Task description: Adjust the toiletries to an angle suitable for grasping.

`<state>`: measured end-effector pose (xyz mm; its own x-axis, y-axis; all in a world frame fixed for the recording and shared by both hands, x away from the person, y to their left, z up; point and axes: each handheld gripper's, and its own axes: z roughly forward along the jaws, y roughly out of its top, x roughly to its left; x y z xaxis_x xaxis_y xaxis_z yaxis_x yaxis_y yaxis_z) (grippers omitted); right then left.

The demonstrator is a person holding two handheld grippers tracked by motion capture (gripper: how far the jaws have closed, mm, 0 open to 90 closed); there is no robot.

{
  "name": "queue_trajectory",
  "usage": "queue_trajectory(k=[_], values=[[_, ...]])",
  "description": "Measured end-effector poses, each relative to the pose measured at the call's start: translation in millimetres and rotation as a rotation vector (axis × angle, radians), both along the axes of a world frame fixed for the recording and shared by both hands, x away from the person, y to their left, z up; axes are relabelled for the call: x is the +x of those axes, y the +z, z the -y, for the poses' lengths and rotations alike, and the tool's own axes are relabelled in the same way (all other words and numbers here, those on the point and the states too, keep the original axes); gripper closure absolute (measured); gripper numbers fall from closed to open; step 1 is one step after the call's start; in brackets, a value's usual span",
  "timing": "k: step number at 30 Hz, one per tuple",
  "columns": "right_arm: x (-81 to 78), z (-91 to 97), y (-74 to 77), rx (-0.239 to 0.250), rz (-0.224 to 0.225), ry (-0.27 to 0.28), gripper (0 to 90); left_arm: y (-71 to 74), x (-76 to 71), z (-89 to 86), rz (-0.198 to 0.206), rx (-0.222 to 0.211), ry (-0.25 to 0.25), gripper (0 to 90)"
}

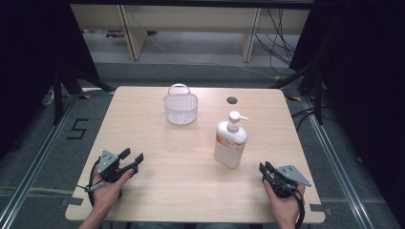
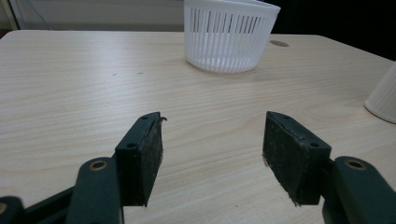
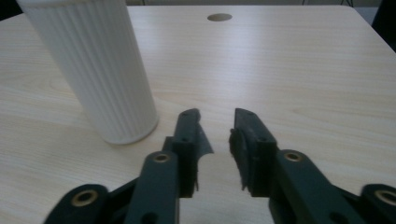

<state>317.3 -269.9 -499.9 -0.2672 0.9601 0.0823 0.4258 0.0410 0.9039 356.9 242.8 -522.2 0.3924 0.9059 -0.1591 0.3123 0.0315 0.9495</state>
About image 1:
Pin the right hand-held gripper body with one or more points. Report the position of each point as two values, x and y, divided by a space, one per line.
286 179

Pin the black curtain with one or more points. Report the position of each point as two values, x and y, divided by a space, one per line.
38 70
356 95

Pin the person's left hand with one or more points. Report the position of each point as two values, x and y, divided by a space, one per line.
108 191

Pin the metal floor rail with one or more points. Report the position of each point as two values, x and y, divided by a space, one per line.
340 165
35 165

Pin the person's right hand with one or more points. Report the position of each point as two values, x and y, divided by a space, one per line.
285 205

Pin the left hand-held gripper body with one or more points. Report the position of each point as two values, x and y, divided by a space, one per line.
108 162

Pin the black stand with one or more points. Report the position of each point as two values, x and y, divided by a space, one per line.
309 86
68 82

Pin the white pump bottle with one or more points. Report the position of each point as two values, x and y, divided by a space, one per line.
230 143

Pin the white plastic basket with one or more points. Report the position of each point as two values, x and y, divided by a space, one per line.
180 106

